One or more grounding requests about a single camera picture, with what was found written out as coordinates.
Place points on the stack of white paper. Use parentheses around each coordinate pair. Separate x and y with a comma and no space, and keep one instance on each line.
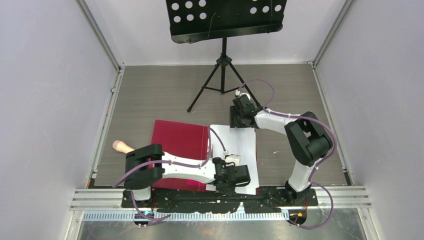
(242,142)

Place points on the black music stand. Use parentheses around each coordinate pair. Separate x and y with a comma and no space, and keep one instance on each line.
(193,21)

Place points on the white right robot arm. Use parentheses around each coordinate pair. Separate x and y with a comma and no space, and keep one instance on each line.
(308,138)

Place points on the pink plastic cylinder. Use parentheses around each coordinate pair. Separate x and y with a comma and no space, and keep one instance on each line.
(122,147)

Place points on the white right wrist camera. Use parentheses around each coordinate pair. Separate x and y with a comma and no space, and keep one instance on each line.
(239,94)

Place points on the aluminium frame rail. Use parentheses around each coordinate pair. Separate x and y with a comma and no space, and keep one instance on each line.
(132,215)

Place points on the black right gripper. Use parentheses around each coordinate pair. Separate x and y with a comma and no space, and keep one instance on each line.
(234,122)

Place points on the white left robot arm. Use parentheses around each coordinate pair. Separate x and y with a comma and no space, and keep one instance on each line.
(147,165)

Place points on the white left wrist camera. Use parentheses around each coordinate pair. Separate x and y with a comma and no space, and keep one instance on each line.
(233,159)

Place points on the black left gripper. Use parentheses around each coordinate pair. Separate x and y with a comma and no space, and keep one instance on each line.
(227,190)

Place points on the red plastic folder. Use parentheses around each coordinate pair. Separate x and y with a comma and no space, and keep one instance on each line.
(182,140)

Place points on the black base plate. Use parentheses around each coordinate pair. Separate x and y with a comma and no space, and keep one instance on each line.
(266,200)

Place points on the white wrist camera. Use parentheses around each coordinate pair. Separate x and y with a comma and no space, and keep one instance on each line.
(233,159)
(239,94)

